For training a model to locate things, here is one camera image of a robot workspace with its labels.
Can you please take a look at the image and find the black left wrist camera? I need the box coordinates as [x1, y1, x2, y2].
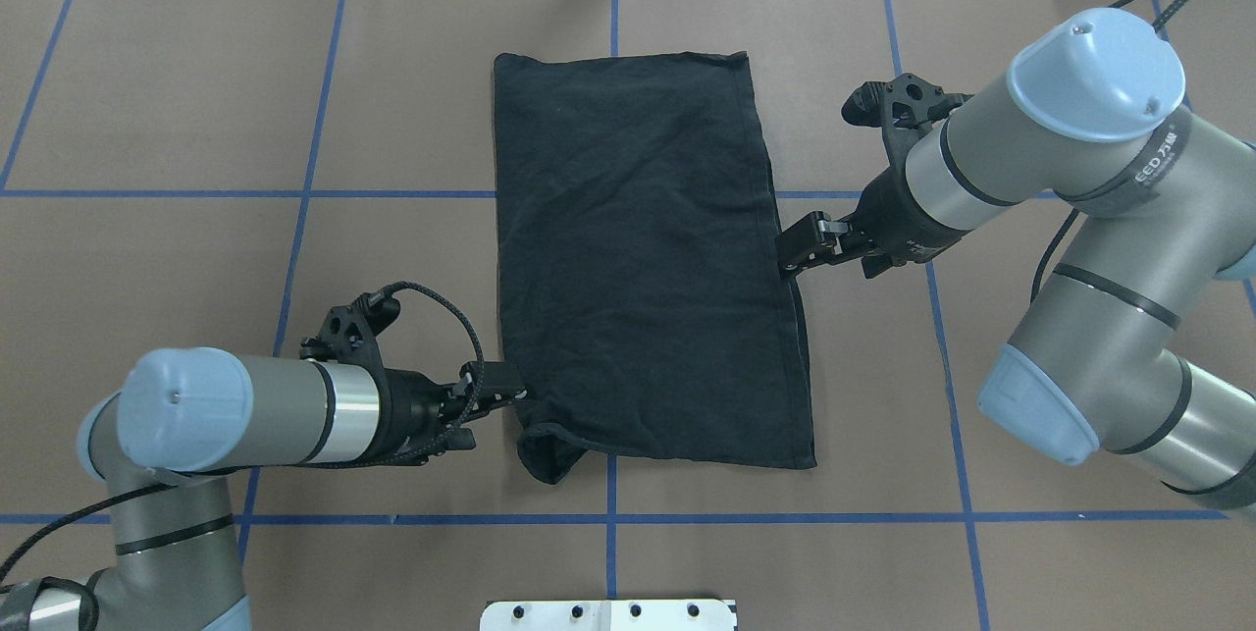
[296, 292, 402, 367]

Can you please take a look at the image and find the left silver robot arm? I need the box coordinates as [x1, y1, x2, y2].
[3, 346, 528, 630]

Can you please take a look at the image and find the white central pedestal column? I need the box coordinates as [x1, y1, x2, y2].
[479, 597, 740, 630]

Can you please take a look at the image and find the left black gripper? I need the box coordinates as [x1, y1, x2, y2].
[381, 361, 529, 465]

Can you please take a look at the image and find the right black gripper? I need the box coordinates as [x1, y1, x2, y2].
[775, 168, 967, 279]

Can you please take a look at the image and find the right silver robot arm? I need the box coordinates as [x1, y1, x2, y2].
[775, 8, 1255, 522]

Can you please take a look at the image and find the black printed t-shirt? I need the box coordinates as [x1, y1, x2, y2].
[494, 52, 816, 485]

